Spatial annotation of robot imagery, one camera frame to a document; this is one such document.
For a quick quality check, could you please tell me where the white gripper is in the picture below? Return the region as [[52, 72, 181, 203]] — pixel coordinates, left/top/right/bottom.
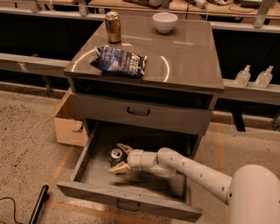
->
[[108, 143, 144, 174]]

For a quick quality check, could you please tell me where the green soda can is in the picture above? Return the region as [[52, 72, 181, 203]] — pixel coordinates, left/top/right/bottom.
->
[[109, 149, 124, 167]]

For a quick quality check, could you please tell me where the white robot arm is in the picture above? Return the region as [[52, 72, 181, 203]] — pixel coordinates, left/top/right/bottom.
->
[[108, 143, 280, 224]]

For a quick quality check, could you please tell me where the open grey middle drawer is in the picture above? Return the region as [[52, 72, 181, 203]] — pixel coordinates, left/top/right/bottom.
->
[[57, 122, 202, 222]]

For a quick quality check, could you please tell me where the grey drawer cabinet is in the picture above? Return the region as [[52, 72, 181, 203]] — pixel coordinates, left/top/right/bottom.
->
[[63, 14, 225, 165]]

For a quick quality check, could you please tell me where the closed grey top drawer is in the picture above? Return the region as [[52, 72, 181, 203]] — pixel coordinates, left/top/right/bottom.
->
[[70, 94, 211, 135]]

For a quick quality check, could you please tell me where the gold soda can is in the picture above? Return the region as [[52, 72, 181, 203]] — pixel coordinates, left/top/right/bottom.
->
[[105, 11, 122, 43]]

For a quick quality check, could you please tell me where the cardboard box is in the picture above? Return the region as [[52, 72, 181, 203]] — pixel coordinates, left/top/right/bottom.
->
[[46, 89, 88, 147]]

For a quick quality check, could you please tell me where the blue chip bag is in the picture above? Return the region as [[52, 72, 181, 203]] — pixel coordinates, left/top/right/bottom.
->
[[90, 45, 147, 78]]

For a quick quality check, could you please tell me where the clear sanitizer bottle left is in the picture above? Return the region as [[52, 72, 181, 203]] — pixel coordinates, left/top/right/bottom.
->
[[234, 65, 251, 88]]

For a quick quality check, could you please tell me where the clear sanitizer bottle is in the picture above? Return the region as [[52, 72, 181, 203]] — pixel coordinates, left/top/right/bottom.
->
[[255, 66, 274, 88], [234, 65, 251, 88]]

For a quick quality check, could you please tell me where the white bowl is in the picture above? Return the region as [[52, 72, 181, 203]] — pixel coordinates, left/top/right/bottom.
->
[[152, 12, 178, 33]]

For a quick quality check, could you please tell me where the clear sanitizer bottle right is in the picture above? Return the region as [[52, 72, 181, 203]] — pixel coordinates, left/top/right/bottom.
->
[[255, 66, 274, 88]]

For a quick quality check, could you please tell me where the wooden back table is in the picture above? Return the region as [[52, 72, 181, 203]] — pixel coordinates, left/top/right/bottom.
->
[[87, 0, 280, 19]]

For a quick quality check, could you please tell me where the black pole with cable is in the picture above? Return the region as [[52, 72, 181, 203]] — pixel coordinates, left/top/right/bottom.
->
[[1, 185, 49, 224]]

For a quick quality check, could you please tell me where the grey metal rail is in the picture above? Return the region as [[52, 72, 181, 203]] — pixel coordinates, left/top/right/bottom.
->
[[0, 53, 69, 78]]

